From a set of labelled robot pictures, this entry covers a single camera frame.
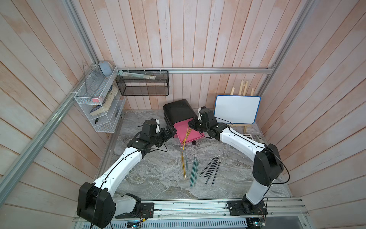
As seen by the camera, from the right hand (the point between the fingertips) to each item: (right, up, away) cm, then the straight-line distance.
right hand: (186, 122), depth 87 cm
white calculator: (+47, -10, +17) cm, 51 cm away
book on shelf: (-46, +11, -7) cm, 48 cm away
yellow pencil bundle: (-2, -28, +3) cm, 28 cm away
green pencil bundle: (+5, -31, -1) cm, 31 cm away
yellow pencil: (+1, -6, -3) cm, 7 cm away
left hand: (-8, -8, -7) cm, 14 cm away
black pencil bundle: (+16, -29, +1) cm, 33 cm away
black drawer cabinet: (-6, +9, +28) cm, 30 cm away
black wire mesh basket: (-41, +28, +20) cm, 53 cm away
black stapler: (+53, -12, +11) cm, 55 cm away
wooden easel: (+31, +19, +6) cm, 37 cm away
